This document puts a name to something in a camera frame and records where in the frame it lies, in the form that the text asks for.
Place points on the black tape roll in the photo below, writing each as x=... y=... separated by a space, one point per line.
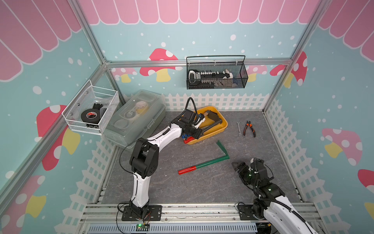
x=91 y=116

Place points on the black wire mesh basket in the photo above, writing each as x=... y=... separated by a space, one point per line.
x=233 y=63

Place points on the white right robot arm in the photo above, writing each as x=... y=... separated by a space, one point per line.
x=270 y=202

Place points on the white socket set holder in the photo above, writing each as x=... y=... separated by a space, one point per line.
x=209 y=78

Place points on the translucent green storage box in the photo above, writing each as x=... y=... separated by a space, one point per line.
x=138 y=118

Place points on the wooden handled small hoe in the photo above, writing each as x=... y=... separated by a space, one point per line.
x=209 y=119

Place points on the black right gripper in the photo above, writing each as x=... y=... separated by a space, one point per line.
x=241 y=171

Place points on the green handled small hoe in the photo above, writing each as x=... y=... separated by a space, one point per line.
x=208 y=163

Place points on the yellow plastic tray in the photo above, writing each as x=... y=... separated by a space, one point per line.
x=212 y=109

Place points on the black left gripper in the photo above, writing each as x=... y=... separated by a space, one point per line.
x=197 y=134

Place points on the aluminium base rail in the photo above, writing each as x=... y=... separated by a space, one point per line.
x=174 y=218

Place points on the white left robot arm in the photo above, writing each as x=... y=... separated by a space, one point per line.
x=145 y=156

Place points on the orange black pliers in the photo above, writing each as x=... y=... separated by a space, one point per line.
x=250 y=126

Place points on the clear acrylic wall bin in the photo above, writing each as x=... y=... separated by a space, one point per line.
x=91 y=97

